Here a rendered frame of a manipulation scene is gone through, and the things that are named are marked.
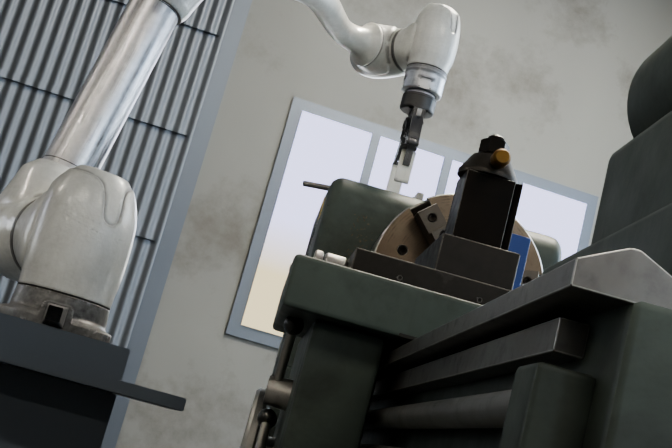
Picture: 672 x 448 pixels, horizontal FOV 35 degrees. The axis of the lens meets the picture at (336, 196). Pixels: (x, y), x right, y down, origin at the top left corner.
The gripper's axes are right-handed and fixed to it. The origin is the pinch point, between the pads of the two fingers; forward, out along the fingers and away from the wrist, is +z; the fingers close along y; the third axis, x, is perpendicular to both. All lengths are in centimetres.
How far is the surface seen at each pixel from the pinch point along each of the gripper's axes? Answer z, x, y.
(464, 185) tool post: 20, 1, 87
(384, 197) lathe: 7.2, -3.1, 15.2
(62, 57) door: -65, -126, -200
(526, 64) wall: -130, 63, -230
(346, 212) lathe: 12.4, -9.6, 16.3
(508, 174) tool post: 17, 6, 87
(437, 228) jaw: 15.1, 5.6, 35.8
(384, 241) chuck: 19.1, -2.5, 31.8
